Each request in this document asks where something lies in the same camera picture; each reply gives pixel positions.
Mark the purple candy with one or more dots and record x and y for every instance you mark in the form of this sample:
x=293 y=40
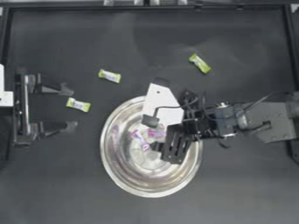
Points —
x=141 y=141
x=157 y=133

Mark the black table frame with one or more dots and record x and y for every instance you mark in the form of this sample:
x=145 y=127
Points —
x=78 y=5

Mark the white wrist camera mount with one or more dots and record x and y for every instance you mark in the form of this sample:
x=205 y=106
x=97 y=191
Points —
x=6 y=99
x=162 y=99

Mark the green candy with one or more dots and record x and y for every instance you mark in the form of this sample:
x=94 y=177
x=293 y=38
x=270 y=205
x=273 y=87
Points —
x=201 y=63
x=78 y=105
x=110 y=76

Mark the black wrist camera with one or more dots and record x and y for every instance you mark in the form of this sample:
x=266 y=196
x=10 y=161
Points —
x=150 y=120

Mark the steel bowl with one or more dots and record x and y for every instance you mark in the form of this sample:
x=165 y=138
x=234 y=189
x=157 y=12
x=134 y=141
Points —
x=147 y=180

